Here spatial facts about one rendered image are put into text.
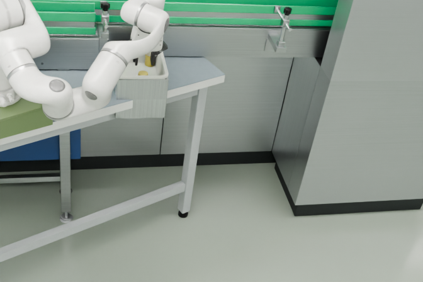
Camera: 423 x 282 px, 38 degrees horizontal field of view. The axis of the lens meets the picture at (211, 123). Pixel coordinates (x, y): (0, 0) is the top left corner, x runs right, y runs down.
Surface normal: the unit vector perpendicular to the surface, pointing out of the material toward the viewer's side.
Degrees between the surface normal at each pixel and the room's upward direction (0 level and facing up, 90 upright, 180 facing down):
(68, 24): 90
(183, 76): 0
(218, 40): 90
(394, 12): 90
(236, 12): 90
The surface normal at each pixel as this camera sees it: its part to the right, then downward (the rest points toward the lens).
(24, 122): 0.58, 0.54
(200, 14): 0.20, 0.60
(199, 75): 0.12, -0.80
